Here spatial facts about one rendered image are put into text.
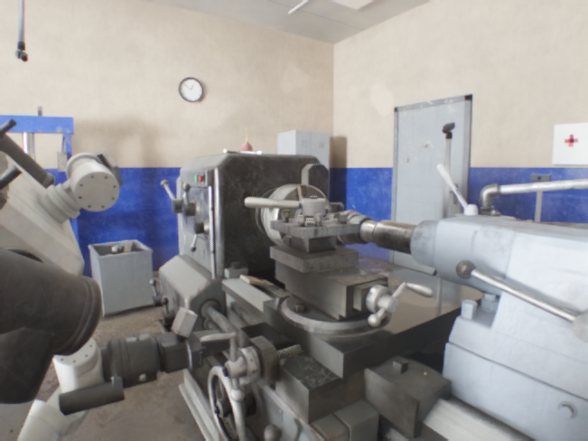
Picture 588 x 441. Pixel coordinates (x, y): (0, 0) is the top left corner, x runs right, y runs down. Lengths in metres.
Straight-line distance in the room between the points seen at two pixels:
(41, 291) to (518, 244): 0.70
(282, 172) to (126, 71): 3.53
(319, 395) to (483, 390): 0.30
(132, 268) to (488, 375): 2.99
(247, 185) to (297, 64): 4.44
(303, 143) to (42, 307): 4.62
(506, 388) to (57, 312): 0.67
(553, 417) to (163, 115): 4.56
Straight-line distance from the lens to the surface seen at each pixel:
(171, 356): 0.65
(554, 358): 0.67
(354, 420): 0.73
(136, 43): 4.85
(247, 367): 0.74
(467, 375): 0.74
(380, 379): 0.72
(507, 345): 0.70
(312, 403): 0.69
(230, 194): 1.35
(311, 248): 0.83
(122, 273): 3.31
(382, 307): 0.70
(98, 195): 0.58
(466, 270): 0.68
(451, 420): 0.70
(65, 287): 0.43
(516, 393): 0.70
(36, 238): 0.53
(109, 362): 0.65
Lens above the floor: 1.26
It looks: 8 degrees down
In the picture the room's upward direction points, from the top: straight up
